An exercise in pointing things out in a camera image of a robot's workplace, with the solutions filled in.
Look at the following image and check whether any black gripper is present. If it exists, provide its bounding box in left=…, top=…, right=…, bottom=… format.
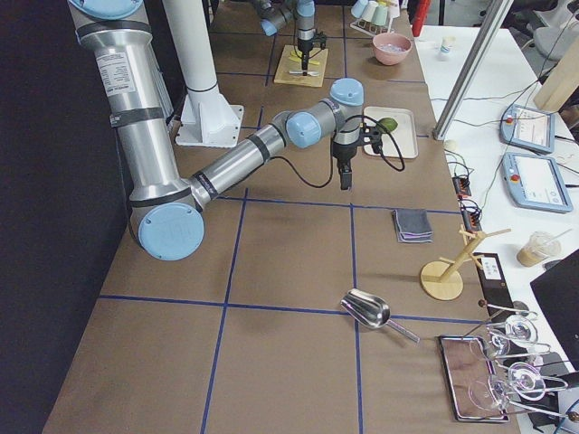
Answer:
left=297, top=29, right=327, bottom=71
left=331, top=118, right=389, bottom=190

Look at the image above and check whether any white plastic spoon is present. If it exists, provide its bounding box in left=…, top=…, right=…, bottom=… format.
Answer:
left=288, top=70, right=320, bottom=77

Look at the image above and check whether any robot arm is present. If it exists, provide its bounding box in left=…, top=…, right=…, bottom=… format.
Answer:
left=69, top=1, right=384, bottom=260
left=250, top=0, right=327, bottom=76

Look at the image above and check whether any pink bowl with ice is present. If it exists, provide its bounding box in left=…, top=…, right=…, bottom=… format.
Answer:
left=372, top=33, right=413, bottom=66

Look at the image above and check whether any wooden cutting board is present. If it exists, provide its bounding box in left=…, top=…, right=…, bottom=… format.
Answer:
left=273, top=44, right=328, bottom=88

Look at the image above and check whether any green avocado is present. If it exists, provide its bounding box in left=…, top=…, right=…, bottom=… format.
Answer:
left=377, top=118, right=398, bottom=134

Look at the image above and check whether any white rabbit tray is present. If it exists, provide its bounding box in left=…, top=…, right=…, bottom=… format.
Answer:
left=363, top=107, right=419, bottom=160

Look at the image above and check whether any white cup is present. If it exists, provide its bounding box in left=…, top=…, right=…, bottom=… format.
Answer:
left=361, top=0, right=378, bottom=22

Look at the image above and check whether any grey folded cloth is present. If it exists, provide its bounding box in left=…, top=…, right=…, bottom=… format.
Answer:
left=393, top=208, right=432, bottom=243

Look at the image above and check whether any green cup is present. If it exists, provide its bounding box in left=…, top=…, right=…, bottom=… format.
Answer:
left=371, top=3, right=388, bottom=27

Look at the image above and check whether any black usb hub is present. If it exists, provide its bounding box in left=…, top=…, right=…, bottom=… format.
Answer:
left=451, top=175, right=471, bottom=198

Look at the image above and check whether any red object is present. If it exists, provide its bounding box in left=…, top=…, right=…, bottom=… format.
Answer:
left=412, top=0, right=431, bottom=38

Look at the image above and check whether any metal scoop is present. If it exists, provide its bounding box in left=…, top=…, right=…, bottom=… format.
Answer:
left=340, top=288, right=421, bottom=344

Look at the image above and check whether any paper cup blue stripe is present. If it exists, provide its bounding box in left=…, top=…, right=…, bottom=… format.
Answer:
left=439, top=35, right=456, bottom=60

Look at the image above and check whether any wooden mug stand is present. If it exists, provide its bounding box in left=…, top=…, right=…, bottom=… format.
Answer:
left=420, top=225, right=510, bottom=301

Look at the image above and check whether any upper teach pendant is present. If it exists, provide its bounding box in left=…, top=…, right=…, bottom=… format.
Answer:
left=499, top=104, right=555, bottom=155

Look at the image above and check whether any teach pendant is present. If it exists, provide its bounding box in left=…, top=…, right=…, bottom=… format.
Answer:
left=499, top=104, right=555, bottom=155
left=501, top=152, right=574, bottom=213

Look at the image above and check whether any lower teach pendant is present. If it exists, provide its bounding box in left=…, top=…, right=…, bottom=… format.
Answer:
left=501, top=152, right=574, bottom=213

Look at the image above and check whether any black box with label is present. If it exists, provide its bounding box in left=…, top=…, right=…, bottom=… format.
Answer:
left=476, top=252, right=513, bottom=307

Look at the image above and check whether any iced coffee cup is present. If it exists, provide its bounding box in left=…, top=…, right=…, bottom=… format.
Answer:
left=517, top=229, right=571, bottom=267

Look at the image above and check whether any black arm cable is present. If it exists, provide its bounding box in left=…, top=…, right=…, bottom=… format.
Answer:
left=271, top=115, right=406, bottom=189

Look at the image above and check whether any white camera mast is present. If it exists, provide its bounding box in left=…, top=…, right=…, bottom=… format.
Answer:
left=163, top=0, right=244, bottom=148

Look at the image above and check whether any aluminium frame post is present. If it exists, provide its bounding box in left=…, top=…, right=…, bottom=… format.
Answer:
left=432, top=0, right=513, bottom=140

